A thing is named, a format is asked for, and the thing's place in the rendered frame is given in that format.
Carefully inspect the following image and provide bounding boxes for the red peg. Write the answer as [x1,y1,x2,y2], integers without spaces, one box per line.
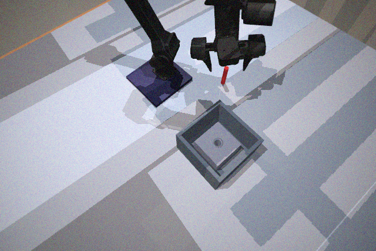
[221,66,229,85]

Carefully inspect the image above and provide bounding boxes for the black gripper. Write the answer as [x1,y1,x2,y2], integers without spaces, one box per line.
[190,22,266,72]

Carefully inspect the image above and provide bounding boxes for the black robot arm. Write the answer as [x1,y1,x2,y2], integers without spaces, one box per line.
[125,0,277,81]

